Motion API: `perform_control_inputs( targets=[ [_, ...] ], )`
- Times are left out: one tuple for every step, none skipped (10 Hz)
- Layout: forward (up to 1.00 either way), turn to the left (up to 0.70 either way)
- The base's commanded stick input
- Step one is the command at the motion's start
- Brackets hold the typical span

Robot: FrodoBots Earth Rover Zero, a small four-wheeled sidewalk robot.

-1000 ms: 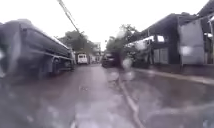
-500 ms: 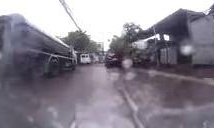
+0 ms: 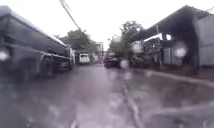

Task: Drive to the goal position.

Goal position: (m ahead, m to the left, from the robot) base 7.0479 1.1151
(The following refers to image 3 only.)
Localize dark parked car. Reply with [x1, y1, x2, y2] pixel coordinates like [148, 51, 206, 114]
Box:
[103, 55, 122, 69]

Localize overhead wires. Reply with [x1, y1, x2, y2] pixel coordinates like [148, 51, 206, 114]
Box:
[58, 0, 82, 32]

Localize green leafy tree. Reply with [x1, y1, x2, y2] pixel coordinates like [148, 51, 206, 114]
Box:
[108, 19, 145, 61]
[59, 28, 99, 64]

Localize raised concrete kerb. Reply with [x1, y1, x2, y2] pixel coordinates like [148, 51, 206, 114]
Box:
[134, 67, 214, 90]

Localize building with dark canopy roof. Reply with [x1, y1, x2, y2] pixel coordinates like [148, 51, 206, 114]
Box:
[130, 4, 214, 72]

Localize wet grey asphalt road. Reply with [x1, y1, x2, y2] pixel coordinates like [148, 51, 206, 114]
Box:
[0, 63, 214, 128]

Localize large grey tanker truck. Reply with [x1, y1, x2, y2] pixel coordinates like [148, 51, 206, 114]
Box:
[0, 5, 77, 82]

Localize white van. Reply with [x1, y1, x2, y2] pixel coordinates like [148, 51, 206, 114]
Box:
[78, 52, 91, 65]

